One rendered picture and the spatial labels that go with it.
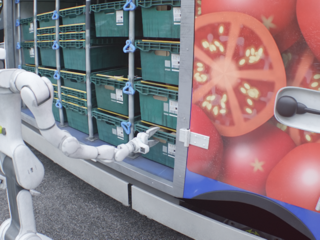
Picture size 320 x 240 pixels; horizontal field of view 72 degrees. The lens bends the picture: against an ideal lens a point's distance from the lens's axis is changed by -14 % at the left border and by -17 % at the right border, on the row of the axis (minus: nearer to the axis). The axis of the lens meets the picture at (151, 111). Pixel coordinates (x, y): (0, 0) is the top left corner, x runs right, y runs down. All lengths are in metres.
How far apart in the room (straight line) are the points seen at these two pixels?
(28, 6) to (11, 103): 2.32
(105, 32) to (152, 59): 0.47
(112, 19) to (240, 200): 1.39
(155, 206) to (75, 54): 1.34
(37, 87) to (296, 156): 1.08
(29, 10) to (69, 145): 2.47
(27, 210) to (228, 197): 1.03
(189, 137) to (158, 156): 0.47
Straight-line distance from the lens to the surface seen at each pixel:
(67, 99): 2.36
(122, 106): 1.83
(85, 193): 2.60
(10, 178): 1.31
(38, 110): 0.99
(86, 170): 2.13
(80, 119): 2.25
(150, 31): 1.60
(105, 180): 1.98
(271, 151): 1.18
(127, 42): 1.64
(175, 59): 1.48
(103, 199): 2.51
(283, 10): 1.09
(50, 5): 3.50
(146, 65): 1.62
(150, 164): 1.75
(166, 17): 1.53
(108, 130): 2.00
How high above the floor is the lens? 1.51
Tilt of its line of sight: 18 degrees down
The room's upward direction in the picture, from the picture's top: 1 degrees clockwise
